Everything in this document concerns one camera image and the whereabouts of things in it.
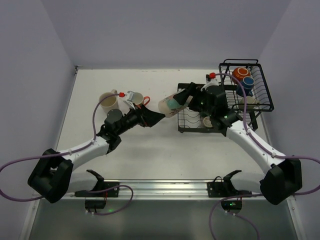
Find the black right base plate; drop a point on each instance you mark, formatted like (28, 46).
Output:
(222, 188)

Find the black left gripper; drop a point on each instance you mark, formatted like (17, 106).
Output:
(142, 116)

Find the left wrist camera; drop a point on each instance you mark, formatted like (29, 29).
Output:
(128, 98)

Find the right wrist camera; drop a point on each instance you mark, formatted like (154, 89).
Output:
(211, 80)

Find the blue round mug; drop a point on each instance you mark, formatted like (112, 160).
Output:
(247, 83)

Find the cream round mug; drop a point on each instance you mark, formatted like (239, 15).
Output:
(251, 103)

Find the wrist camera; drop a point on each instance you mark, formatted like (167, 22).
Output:
(211, 80)
(128, 98)

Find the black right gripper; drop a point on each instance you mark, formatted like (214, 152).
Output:
(194, 95)

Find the small beige patterned cup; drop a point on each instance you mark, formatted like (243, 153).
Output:
(207, 122)

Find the tall floral cream mug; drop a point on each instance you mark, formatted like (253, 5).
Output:
(170, 107)

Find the orange ceramic mug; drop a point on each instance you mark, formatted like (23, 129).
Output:
(138, 99)

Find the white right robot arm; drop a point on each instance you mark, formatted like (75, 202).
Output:
(281, 175)

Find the orange round mug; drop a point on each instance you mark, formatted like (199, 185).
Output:
(240, 73)

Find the aluminium mounting rail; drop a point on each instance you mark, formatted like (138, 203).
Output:
(151, 188)

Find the beige ceramic mug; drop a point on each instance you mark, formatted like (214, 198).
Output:
(109, 101)

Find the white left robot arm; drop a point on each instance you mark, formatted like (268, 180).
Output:
(52, 176)

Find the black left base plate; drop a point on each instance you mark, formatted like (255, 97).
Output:
(103, 189)

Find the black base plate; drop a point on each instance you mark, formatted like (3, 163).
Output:
(222, 188)
(103, 189)

